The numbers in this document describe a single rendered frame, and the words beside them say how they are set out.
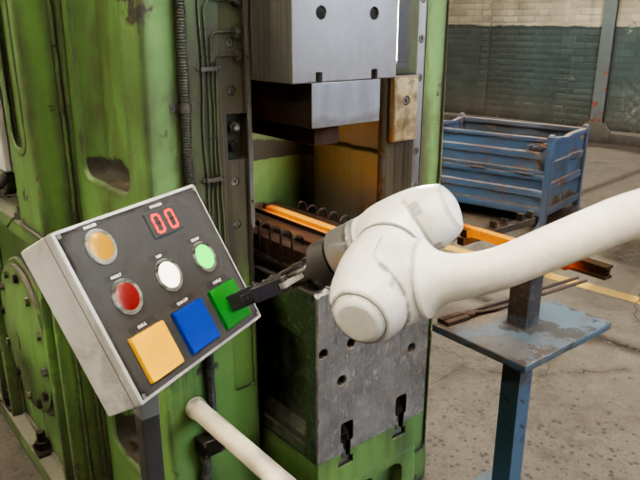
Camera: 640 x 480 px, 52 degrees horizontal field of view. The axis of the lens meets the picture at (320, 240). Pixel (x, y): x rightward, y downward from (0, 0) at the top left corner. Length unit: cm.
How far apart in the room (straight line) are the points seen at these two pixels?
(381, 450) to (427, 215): 101
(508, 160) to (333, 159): 344
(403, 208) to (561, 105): 875
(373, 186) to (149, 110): 70
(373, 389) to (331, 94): 73
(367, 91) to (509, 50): 855
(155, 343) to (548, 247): 58
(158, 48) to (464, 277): 81
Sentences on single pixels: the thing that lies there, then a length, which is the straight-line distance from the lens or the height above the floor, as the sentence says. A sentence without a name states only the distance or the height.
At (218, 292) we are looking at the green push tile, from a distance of 117.
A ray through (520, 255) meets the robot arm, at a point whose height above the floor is 122.
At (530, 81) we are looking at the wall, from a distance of 987.
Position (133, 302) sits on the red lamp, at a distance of 104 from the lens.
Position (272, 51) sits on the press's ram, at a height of 143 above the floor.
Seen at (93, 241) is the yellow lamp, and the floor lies 117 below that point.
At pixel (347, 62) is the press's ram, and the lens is 147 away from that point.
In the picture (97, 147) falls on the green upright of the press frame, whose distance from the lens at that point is 174.
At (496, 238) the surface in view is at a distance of 170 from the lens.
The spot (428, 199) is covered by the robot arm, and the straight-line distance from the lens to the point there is 93.
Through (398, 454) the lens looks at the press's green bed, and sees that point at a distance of 191.
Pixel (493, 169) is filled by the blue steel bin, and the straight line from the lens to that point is 532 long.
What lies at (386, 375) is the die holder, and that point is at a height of 63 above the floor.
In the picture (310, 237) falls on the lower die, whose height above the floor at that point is 99.
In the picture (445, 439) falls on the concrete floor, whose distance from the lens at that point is 262.
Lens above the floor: 148
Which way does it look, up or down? 18 degrees down
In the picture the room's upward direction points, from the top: straight up
